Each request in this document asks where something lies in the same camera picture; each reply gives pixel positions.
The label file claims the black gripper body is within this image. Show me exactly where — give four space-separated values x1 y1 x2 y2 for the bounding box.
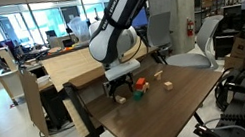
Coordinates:
101 72 137 98

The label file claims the long rectangular wooden block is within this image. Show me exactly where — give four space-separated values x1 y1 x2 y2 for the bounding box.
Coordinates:
114 93 128 106

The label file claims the orange block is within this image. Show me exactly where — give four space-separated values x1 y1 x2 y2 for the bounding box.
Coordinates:
134 77 148 91

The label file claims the green block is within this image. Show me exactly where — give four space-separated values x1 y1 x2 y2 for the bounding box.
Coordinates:
132 89 145 102

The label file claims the arch shaped wooden block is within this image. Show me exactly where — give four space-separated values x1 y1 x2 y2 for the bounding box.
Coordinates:
140 81 152 94

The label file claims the T-shaped wooden block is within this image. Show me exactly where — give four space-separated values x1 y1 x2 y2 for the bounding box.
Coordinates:
153 70 165 82

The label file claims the grey back panel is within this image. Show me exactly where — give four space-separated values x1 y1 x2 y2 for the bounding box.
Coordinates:
78 77 117 111

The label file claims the brown wooden shelf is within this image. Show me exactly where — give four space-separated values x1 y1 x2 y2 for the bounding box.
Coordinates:
64 46 165 93

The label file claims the small wooden cube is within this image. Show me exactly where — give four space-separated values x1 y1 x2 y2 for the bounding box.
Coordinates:
163 80 175 92

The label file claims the light wooden back panel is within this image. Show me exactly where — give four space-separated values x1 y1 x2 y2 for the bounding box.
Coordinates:
39 35 152 95

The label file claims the grey office chair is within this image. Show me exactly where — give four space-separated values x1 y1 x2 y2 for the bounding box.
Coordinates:
143 10 178 56

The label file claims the clear plastic bag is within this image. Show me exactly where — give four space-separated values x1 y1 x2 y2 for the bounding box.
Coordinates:
65 14 92 45

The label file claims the blue screen monitor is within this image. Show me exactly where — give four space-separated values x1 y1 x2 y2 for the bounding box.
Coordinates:
127 5 152 31

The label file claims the white office chair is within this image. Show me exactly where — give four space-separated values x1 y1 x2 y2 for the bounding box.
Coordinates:
159 13 234 79

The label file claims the brown cardboard panel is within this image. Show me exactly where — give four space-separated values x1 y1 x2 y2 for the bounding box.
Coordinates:
16 66 52 137

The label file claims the red fire extinguisher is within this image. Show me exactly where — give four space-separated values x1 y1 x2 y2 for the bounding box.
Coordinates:
184 16 198 38

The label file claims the beige wooden cabinet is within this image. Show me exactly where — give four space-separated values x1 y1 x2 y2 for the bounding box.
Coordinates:
0 43 28 104

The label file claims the brown cardboard box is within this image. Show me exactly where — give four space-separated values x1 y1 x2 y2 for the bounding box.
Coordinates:
219 34 245 74

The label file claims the black cable loop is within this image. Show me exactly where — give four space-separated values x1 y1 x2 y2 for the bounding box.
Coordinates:
209 66 245 113

